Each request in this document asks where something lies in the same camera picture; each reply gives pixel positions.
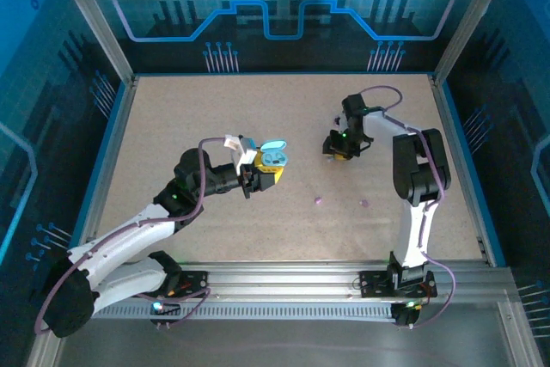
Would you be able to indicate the light blue charging case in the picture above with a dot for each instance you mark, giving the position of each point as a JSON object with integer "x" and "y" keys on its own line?
{"x": 275, "y": 154}

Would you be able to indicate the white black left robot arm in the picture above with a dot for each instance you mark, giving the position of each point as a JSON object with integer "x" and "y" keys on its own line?
{"x": 124, "y": 281}

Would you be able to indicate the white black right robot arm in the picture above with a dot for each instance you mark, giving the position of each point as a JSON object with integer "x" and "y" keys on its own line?
{"x": 410, "y": 229}

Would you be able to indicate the small circuit board with LED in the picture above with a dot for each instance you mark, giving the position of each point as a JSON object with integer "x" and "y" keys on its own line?
{"x": 165, "y": 313}
{"x": 406, "y": 315}

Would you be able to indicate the grey metal shelf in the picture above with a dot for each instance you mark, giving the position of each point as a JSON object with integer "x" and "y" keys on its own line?
{"x": 279, "y": 345}

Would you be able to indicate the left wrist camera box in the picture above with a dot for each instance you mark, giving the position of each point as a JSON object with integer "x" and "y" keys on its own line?
{"x": 245, "y": 152}

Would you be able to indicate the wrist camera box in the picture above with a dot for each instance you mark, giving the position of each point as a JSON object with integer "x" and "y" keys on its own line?
{"x": 245, "y": 152}
{"x": 341, "y": 121}

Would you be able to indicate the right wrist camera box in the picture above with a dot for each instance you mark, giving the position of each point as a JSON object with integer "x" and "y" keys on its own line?
{"x": 341, "y": 121}

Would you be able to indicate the aluminium side rail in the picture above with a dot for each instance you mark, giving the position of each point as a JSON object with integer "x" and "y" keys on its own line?
{"x": 111, "y": 160}
{"x": 450, "y": 126}

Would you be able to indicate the aluminium mounting rail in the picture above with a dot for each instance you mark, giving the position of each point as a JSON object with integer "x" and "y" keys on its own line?
{"x": 279, "y": 281}

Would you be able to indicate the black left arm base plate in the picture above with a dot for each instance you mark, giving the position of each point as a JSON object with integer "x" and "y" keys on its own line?
{"x": 198, "y": 283}

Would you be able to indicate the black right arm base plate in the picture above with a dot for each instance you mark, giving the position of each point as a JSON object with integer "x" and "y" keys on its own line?
{"x": 371, "y": 283}

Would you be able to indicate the aluminium frame post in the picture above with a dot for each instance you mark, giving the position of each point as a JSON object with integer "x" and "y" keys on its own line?
{"x": 472, "y": 19}
{"x": 92, "y": 19}

